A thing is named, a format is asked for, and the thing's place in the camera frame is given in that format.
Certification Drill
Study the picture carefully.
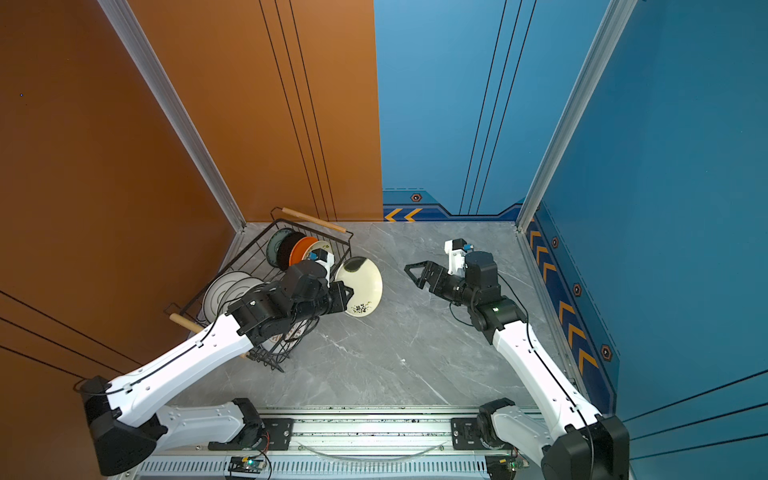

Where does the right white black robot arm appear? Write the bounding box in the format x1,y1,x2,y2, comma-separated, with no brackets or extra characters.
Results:
404,251,630,479

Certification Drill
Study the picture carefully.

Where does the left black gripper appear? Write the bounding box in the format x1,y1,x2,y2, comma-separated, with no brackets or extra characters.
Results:
291,280,357,328

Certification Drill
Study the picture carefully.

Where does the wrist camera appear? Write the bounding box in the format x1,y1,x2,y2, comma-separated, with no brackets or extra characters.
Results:
444,238,474,277
308,249,335,283

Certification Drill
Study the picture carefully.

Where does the black wire dish rack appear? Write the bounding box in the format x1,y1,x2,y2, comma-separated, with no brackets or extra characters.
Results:
170,208,353,370

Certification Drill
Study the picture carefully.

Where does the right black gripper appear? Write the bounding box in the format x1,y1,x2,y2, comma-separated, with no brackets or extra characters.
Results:
406,262,479,309

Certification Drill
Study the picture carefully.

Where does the circuit board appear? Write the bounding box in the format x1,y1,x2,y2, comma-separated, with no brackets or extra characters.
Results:
485,456,529,480
227,456,269,478

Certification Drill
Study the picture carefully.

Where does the right circuit board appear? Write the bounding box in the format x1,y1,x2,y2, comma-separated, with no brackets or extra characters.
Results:
485,456,529,480

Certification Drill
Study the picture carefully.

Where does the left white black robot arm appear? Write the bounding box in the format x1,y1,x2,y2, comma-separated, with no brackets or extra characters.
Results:
77,260,354,476

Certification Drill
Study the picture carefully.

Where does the cream plate with black flowers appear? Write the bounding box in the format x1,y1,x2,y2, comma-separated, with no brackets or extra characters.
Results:
335,256,383,318

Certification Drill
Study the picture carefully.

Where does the left circuit board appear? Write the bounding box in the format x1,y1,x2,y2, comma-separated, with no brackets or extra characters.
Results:
227,456,269,478

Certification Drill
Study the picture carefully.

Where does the aluminium mounting rail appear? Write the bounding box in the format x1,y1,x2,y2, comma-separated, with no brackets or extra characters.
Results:
118,407,547,479

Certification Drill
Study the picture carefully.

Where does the white patterned plate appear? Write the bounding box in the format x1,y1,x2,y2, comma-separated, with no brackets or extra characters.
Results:
270,319,317,345
202,271,249,323
217,277,263,315

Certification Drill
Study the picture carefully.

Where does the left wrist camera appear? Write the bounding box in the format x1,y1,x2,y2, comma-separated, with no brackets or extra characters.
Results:
308,249,335,283

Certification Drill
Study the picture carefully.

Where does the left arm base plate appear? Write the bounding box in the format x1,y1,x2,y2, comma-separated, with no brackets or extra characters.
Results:
208,418,294,451

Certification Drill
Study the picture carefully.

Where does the orange plate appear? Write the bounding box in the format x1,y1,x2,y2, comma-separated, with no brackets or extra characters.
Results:
289,236,318,266

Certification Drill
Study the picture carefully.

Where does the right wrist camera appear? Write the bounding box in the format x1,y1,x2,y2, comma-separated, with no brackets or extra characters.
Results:
444,238,474,277

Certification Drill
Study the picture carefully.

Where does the grey green plate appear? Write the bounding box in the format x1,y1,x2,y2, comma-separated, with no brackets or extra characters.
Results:
266,228,294,268

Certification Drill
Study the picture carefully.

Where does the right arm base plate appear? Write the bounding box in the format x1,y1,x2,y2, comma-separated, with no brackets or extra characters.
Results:
450,414,517,451

